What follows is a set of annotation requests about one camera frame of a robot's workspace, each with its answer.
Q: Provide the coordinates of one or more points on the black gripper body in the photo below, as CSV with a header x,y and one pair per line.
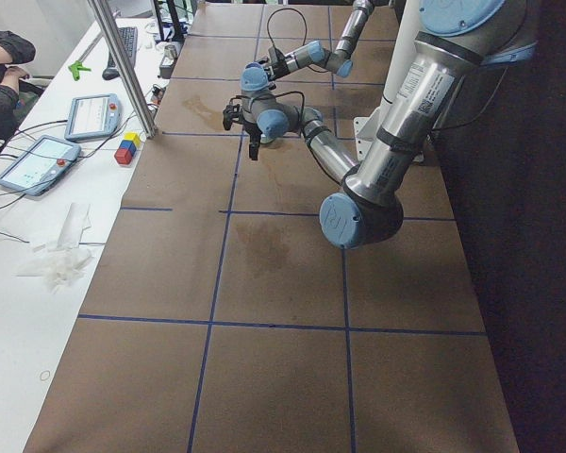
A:
x,y
277,65
253,134

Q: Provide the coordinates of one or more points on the mint green ceramic bowl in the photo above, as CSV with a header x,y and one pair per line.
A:
x,y
265,139

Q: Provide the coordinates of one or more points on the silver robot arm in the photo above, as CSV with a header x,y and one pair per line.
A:
x,y
337,62
439,43

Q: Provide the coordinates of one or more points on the steel cylinder cup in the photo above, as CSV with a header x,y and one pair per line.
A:
x,y
170,51

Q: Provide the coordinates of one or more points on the yellow cube block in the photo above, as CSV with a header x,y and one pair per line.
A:
x,y
133,137

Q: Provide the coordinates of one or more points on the red blue block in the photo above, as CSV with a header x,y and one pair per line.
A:
x,y
125,152

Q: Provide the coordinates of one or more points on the black keyboard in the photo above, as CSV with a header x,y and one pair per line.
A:
x,y
129,38

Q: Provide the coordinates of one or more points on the black computer mouse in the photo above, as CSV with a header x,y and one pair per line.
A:
x,y
110,73

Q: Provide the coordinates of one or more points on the far teach pendant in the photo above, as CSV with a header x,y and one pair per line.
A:
x,y
93,117

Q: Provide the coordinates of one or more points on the teach pendant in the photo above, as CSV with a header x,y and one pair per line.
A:
x,y
93,117
40,167

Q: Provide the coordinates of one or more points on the folded white paper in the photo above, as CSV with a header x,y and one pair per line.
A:
x,y
62,231

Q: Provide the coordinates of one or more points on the green plastic clamp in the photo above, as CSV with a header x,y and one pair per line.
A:
x,y
76,68

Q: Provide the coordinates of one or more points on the near teach pendant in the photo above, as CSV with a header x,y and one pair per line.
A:
x,y
40,167

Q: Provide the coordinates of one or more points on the crumpled white tissue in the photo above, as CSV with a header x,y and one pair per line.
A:
x,y
57,269

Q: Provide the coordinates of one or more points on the seated person black jacket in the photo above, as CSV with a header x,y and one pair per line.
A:
x,y
14,50

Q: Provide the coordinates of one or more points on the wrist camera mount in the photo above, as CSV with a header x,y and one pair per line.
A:
x,y
232,115

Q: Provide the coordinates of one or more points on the aluminium frame post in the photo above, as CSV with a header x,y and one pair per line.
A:
x,y
109,28

